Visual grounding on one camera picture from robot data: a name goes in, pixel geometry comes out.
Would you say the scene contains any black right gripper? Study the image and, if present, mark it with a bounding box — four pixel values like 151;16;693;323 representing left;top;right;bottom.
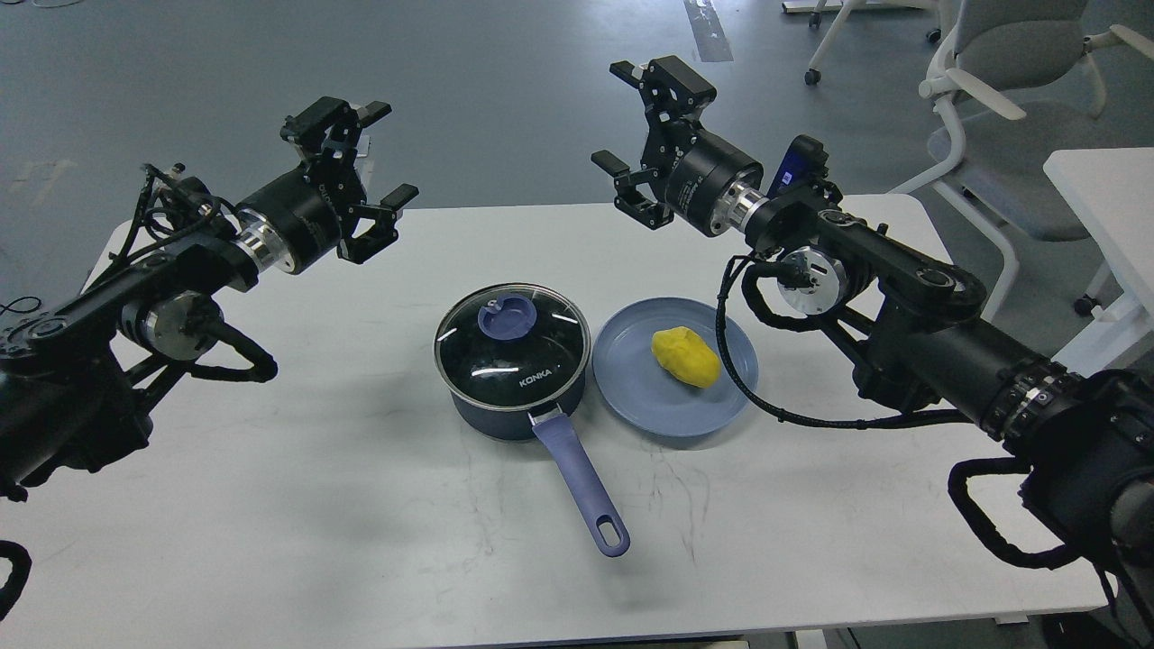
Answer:
591;55;765;237

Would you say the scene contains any glass lid blue knob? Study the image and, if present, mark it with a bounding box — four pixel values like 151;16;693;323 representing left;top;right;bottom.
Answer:
434;283;592;411

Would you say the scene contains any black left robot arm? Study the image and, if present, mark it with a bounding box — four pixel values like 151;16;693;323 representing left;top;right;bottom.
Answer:
1;97;419;502

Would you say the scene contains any grey tape strip on floor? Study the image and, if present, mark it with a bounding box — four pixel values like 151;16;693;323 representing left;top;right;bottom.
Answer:
682;0;735;64

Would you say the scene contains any blue round plate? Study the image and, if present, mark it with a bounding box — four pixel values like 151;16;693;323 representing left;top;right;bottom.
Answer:
591;297;759;446

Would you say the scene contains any grey white office chair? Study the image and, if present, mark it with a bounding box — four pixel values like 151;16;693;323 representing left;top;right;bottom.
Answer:
897;1;1153;321

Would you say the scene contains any yellow potato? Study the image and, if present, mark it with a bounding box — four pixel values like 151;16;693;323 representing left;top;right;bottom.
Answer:
650;327;721;388

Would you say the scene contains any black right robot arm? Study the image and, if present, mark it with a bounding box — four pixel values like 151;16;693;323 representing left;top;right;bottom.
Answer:
591;55;1153;628

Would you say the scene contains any white side table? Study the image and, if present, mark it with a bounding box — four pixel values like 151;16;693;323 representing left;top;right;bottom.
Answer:
1043;147;1153;375

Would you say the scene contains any white chair base with casters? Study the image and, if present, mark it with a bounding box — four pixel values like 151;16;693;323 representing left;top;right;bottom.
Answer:
782;0;947;87

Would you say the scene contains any dark blue saucepan purple handle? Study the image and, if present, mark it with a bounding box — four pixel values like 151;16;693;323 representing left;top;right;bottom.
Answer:
434;283;631;558

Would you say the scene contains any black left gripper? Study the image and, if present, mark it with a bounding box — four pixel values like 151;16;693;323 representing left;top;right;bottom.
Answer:
237;97;419;274

